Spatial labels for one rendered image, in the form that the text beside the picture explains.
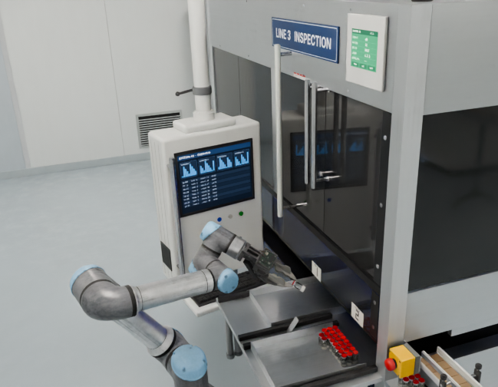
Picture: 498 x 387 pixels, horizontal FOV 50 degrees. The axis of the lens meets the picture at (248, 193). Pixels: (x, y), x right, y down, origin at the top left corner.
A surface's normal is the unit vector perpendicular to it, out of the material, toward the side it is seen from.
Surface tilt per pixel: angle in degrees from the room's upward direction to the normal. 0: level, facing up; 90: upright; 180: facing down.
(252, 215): 90
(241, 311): 0
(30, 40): 90
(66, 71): 90
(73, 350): 0
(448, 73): 90
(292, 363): 0
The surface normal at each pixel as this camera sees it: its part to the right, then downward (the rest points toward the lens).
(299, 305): -0.04, -0.93
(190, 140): 0.50, 0.31
